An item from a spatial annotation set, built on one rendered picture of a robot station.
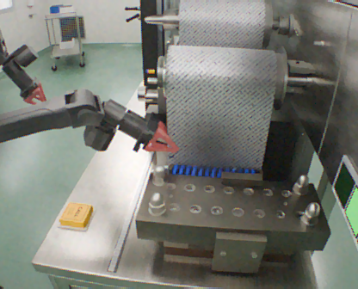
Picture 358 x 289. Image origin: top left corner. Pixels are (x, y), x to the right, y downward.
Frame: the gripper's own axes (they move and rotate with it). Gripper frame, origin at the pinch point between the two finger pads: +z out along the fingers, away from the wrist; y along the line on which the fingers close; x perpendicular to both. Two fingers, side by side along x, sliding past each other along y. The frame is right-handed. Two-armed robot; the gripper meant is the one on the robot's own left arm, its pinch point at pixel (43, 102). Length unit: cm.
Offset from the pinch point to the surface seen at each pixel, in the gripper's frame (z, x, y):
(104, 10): 74, -72, 544
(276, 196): 26, -42, -71
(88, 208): 15, -2, -48
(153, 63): 6.5, -40.6, -16.4
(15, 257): 69, 91, 24
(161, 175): 13, -24, -57
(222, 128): 13, -42, -56
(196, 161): 19, -33, -54
